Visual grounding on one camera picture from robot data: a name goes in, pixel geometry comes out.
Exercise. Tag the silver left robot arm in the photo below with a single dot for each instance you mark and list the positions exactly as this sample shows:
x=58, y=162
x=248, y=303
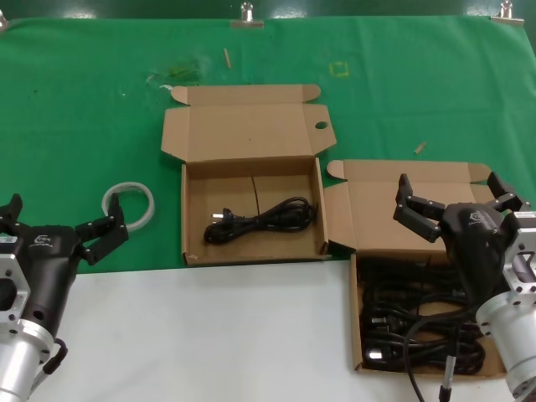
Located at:
x=21, y=364

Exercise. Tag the clear tape roll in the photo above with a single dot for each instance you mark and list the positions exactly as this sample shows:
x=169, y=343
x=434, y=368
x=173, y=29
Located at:
x=125, y=186

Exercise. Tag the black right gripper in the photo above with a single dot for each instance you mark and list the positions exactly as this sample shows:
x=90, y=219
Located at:
x=477, y=247

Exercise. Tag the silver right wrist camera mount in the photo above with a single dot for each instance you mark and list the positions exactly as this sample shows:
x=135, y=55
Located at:
x=523, y=251

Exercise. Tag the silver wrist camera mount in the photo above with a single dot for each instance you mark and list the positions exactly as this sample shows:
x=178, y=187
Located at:
x=523, y=251
x=12, y=285

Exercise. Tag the green table cloth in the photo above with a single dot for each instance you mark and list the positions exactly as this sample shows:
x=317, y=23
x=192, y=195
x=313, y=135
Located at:
x=84, y=125

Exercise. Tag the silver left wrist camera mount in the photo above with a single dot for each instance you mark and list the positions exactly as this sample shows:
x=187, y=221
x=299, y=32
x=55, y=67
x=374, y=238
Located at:
x=12, y=285

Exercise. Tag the crumpled clear tape patch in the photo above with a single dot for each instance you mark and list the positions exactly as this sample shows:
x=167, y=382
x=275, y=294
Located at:
x=180, y=73

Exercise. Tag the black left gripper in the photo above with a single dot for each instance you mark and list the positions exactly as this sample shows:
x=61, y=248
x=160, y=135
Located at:
x=50, y=268

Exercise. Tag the open brown cardboard mailer box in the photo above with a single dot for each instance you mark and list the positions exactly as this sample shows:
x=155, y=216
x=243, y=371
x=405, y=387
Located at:
x=251, y=125
x=377, y=201

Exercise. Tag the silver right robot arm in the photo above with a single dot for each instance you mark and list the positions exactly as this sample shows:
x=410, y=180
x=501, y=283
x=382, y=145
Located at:
x=515, y=339

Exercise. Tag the thin wooden stick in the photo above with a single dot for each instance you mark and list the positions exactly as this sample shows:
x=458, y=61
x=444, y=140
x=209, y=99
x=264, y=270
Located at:
x=227, y=58

